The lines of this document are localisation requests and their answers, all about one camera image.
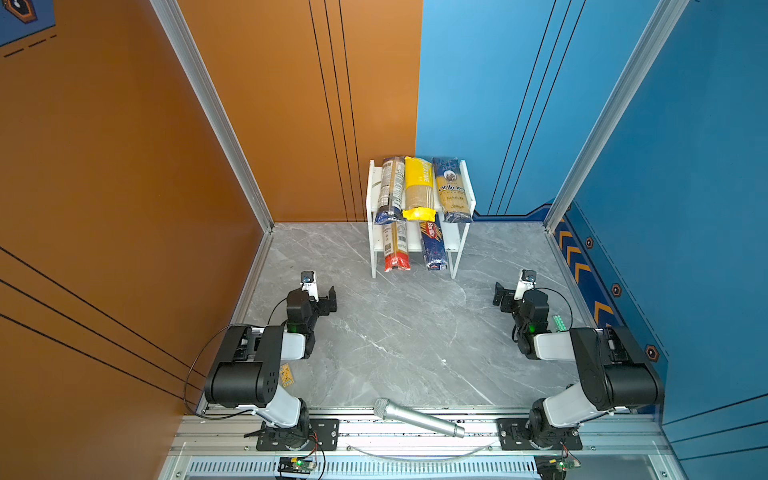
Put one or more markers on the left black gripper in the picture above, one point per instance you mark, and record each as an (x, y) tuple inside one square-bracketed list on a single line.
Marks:
[(323, 309)]

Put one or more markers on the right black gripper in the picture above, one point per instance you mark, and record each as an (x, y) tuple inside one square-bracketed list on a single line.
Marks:
[(508, 298)]

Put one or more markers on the red-ended clear spaghetti bag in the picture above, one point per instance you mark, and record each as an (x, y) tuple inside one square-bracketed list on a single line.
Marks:
[(396, 246)]

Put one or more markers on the blue Barilla spaghetti box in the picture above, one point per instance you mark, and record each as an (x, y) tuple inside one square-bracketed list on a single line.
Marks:
[(433, 246)]

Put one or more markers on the blue Ankara spaghetti bag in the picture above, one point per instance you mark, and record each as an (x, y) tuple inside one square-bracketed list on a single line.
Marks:
[(451, 190)]

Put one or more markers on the clear labelled spaghetti bag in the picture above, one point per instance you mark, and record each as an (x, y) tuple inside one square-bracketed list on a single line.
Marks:
[(390, 199)]

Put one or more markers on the yellow Pastatime spaghetti bag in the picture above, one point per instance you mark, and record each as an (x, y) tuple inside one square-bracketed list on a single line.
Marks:
[(419, 190)]

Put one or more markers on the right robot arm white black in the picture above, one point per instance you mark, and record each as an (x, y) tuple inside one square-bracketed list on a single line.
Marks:
[(613, 372)]

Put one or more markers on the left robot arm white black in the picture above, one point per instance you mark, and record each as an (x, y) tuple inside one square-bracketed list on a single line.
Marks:
[(245, 374)]

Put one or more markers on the white two-tier metal shelf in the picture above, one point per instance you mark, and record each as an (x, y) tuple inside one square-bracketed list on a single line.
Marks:
[(454, 234)]

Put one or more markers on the green toy brick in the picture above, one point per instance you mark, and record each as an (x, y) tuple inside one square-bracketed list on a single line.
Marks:
[(559, 323)]

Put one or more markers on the small yellow card box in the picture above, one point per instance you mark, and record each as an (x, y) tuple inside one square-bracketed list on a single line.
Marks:
[(286, 376)]

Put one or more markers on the silver microphone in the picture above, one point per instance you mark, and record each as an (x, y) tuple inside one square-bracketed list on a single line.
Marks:
[(389, 410)]

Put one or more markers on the left green circuit board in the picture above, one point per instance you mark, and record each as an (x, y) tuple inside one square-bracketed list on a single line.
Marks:
[(297, 467)]

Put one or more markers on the green circuit board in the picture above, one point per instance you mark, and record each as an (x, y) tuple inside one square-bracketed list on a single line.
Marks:
[(297, 467), (551, 468)]

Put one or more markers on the right green circuit board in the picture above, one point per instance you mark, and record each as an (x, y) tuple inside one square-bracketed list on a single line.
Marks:
[(551, 468)]

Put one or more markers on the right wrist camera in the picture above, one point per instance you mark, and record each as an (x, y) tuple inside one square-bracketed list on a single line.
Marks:
[(526, 282)]

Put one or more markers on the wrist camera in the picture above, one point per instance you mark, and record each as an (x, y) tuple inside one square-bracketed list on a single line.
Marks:
[(526, 282), (309, 284)]

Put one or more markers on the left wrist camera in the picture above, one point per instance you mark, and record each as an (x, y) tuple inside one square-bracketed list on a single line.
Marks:
[(309, 284)]

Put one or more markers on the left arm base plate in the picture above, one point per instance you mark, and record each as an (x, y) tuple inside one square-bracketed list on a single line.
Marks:
[(322, 433)]

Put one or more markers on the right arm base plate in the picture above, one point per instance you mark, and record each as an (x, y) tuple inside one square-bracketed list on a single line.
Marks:
[(516, 434)]

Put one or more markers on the aluminium front rail frame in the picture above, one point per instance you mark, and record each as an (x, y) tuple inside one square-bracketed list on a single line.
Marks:
[(620, 446)]

